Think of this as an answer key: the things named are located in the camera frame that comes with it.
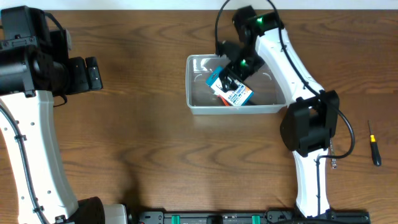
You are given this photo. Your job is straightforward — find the blue white screwdriver box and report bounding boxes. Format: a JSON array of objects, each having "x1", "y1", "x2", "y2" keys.
[{"x1": 206, "y1": 66, "x2": 254, "y2": 106}]

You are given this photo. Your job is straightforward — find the yellow black screwdriver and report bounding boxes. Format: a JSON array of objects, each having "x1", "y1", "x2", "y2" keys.
[{"x1": 368, "y1": 120, "x2": 382, "y2": 167}]

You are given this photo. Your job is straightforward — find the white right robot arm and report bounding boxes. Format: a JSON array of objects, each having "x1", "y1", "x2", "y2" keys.
[{"x1": 216, "y1": 6, "x2": 340, "y2": 218}]

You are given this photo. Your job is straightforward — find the clear plastic storage container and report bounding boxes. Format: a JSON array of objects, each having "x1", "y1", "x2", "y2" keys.
[{"x1": 185, "y1": 54, "x2": 286, "y2": 114}]

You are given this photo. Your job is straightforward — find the silver ratchet wrench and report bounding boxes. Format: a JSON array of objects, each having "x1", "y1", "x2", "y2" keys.
[{"x1": 330, "y1": 138, "x2": 338, "y2": 169}]

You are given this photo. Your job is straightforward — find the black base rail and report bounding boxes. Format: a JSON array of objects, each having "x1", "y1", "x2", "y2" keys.
[{"x1": 135, "y1": 209, "x2": 371, "y2": 224}]

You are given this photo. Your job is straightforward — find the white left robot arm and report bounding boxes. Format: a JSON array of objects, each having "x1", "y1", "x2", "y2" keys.
[{"x1": 1, "y1": 6, "x2": 128, "y2": 223}]

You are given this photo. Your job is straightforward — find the red handled pliers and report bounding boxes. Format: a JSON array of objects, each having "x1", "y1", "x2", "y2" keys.
[{"x1": 217, "y1": 95, "x2": 229, "y2": 106}]

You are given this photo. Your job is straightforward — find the small claw hammer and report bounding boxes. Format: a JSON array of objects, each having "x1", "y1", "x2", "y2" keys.
[{"x1": 246, "y1": 100, "x2": 256, "y2": 106}]

